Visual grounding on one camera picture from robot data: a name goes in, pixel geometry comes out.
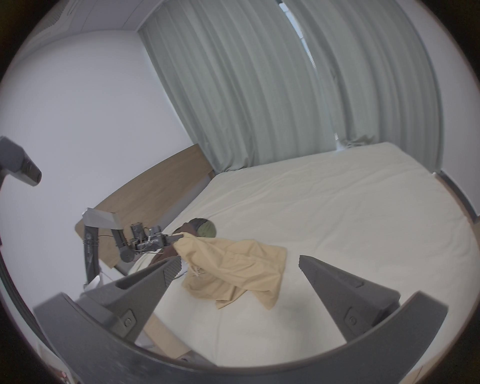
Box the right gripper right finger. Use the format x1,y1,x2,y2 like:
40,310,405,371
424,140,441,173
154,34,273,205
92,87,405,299
299,255,401,344

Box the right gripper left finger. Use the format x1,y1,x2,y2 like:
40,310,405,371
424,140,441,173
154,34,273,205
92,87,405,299
85,257,184,343

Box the tan shorts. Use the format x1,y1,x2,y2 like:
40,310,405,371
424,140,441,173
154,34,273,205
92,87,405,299
174,232,288,310

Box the bed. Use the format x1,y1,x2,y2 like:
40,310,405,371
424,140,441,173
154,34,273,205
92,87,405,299
74,142,475,370

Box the brown garment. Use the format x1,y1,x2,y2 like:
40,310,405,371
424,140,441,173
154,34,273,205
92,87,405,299
148,222,196,268

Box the olive green garment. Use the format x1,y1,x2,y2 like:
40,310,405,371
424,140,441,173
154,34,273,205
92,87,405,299
196,218,218,239

